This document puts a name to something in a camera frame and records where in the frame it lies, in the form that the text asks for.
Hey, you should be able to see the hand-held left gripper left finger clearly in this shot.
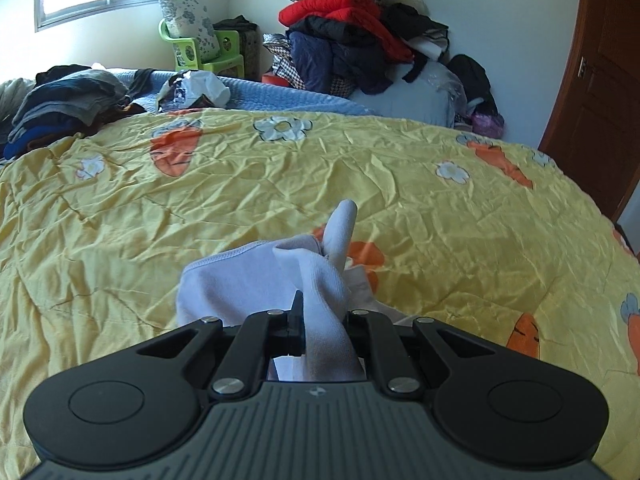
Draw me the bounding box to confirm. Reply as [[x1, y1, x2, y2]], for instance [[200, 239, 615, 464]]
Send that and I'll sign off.
[[134, 290, 307, 404]]

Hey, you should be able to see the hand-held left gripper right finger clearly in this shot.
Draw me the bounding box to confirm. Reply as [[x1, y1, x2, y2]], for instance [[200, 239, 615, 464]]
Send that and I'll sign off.
[[346, 308, 507, 399]]

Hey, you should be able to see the white lace-trimmed underwear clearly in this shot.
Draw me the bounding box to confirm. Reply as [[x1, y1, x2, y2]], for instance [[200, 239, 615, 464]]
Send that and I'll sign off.
[[175, 199, 417, 386]]

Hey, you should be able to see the pile of dark folded clothes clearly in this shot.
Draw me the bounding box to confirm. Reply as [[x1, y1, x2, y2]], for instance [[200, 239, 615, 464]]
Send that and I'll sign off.
[[2, 63, 147, 161]]

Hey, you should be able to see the yellow carrot-print blanket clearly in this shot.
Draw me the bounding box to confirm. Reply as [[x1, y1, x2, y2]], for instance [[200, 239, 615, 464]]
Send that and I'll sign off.
[[0, 110, 640, 480]]

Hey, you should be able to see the blue quilted bedsheet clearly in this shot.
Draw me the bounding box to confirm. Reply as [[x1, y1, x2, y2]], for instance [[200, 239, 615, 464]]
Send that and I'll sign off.
[[107, 67, 377, 119]]

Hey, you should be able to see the pale blue bedding bundle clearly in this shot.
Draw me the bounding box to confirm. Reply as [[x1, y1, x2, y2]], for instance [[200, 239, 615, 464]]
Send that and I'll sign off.
[[347, 60, 468, 128]]

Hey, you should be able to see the purple bag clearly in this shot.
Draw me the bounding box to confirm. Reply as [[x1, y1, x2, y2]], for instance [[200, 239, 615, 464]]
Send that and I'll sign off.
[[470, 111, 506, 138]]

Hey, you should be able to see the white plastic bag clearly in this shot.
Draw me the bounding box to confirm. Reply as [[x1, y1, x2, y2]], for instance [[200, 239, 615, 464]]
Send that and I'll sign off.
[[156, 70, 232, 110]]

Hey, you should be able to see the black-white checkered cloth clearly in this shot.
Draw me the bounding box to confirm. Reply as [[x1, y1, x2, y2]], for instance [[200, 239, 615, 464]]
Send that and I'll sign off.
[[262, 33, 353, 98]]

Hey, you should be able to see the dark navy jacket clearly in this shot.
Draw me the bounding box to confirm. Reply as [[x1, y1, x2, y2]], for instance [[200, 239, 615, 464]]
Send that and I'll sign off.
[[286, 16, 396, 97]]

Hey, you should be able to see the black bag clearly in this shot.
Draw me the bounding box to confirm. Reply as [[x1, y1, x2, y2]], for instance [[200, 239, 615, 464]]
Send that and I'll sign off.
[[446, 54, 500, 117]]

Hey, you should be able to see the green plastic chair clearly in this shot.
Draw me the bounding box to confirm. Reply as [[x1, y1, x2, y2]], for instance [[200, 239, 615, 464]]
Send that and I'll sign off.
[[159, 19, 245, 82]]

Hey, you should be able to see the dark suitcase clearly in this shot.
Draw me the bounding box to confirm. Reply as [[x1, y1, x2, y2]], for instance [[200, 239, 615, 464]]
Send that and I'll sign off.
[[212, 16, 264, 82]]

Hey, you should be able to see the red quilted jacket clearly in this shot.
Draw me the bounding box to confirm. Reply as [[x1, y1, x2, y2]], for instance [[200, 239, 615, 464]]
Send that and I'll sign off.
[[278, 0, 416, 63]]

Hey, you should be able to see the grey floral pillow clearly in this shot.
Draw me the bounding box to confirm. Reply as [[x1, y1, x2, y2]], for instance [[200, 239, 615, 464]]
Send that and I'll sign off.
[[158, 0, 222, 62]]

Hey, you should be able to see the brown wooden door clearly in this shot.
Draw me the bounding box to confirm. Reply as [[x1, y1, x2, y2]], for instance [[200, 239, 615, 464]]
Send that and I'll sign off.
[[537, 0, 640, 223]]

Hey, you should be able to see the pale grey patterned quilt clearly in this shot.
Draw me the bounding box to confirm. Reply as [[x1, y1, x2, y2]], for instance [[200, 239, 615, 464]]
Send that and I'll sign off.
[[0, 77, 36, 126]]

